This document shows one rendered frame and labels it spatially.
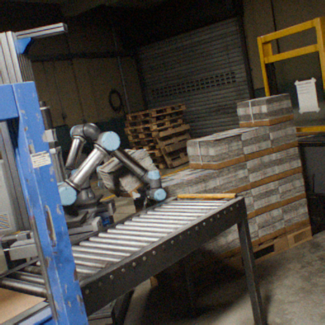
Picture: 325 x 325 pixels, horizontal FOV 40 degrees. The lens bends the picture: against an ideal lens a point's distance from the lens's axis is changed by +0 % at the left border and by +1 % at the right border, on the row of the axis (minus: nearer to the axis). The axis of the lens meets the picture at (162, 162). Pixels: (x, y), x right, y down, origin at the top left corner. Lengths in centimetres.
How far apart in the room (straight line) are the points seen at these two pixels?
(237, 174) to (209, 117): 780
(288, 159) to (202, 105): 760
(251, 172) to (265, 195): 24
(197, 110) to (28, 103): 1025
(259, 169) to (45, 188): 258
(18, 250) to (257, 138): 202
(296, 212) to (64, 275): 288
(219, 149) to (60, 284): 226
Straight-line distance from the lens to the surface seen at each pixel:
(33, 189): 140
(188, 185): 333
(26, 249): 285
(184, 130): 1044
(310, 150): 450
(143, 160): 319
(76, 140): 355
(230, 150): 355
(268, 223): 384
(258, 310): 282
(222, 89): 1103
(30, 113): 139
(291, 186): 398
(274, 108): 386
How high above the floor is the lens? 141
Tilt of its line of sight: 7 degrees down
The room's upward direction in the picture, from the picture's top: 11 degrees counter-clockwise
